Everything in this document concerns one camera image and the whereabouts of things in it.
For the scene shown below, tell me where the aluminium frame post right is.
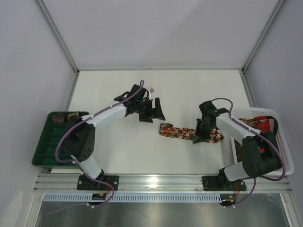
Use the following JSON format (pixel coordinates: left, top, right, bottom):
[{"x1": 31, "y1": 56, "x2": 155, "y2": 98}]
[{"x1": 242, "y1": 0, "x2": 286, "y2": 74}]

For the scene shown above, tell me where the white slotted cable duct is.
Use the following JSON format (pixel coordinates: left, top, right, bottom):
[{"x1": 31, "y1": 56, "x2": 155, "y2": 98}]
[{"x1": 43, "y1": 192, "x2": 222, "y2": 203}]

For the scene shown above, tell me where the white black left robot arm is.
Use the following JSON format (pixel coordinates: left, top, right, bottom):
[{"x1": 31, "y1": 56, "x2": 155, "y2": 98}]
[{"x1": 57, "y1": 80, "x2": 166, "y2": 182}]

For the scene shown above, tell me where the black strap in basket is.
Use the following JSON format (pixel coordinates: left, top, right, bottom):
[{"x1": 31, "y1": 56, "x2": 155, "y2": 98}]
[{"x1": 266, "y1": 116, "x2": 280, "y2": 140}]

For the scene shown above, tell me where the aluminium frame post left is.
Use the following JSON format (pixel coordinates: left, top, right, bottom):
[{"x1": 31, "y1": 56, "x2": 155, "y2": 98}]
[{"x1": 34, "y1": 0, "x2": 79, "y2": 76}]

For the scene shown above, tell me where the aluminium mounting rail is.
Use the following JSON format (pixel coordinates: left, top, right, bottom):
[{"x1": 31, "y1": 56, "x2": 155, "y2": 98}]
[{"x1": 33, "y1": 173, "x2": 292, "y2": 193}]

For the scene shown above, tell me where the aluminium frame post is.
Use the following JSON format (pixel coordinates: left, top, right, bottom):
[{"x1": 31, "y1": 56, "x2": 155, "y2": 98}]
[
  {"x1": 242, "y1": 0, "x2": 286, "y2": 74},
  {"x1": 34, "y1": 0, "x2": 79, "y2": 76}
]

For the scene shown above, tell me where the dark gold patterned tie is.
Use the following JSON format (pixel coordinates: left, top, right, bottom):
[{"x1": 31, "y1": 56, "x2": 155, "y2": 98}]
[{"x1": 234, "y1": 118, "x2": 256, "y2": 162}]

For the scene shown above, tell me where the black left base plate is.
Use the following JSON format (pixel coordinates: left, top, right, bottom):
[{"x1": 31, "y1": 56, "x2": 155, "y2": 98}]
[{"x1": 77, "y1": 175, "x2": 119, "y2": 191}]

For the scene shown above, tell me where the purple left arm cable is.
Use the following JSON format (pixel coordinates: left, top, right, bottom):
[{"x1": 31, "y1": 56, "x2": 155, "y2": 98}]
[{"x1": 46, "y1": 79, "x2": 145, "y2": 215}]

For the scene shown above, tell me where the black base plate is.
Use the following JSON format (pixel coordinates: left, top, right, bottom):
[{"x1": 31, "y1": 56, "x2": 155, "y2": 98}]
[
  {"x1": 202, "y1": 175, "x2": 247, "y2": 192},
  {"x1": 77, "y1": 175, "x2": 119, "y2": 191}
]

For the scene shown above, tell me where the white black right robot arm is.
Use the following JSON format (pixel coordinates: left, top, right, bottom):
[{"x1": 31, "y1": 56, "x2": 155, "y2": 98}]
[{"x1": 193, "y1": 100, "x2": 286, "y2": 187}]

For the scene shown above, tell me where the red fabric tie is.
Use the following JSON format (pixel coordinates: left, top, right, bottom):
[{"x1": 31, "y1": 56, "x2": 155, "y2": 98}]
[{"x1": 252, "y1": 116, "x2": 278, "y2": 155}]

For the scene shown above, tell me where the colourful patterned necktie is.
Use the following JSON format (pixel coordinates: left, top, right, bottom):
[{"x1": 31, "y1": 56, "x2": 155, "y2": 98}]
[{"x1": 159, "y1": 123, "x2": 224, "y2": 144}]

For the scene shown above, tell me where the green divided plastic tray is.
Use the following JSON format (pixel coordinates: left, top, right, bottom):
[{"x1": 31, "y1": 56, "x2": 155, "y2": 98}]
[{"x1": 32, "y1": 112, "x2": 89, "y2": 169}]

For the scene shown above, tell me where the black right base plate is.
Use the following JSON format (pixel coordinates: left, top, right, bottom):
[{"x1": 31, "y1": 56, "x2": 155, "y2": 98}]
[{"x1": 202, "y1": 175, "x2": 247, "y2": 192}]

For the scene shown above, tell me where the rolled tie in tray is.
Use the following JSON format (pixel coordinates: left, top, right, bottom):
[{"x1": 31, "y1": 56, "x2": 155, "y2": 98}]
[{"x1": 51, "y1": 113, "x2": 66, "y2": 123}]

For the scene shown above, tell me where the white plastic basket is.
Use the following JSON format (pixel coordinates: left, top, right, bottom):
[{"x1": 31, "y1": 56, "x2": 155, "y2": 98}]
[{"x1": 216, "y1": 107, "x2": 294, "y2": 181}]

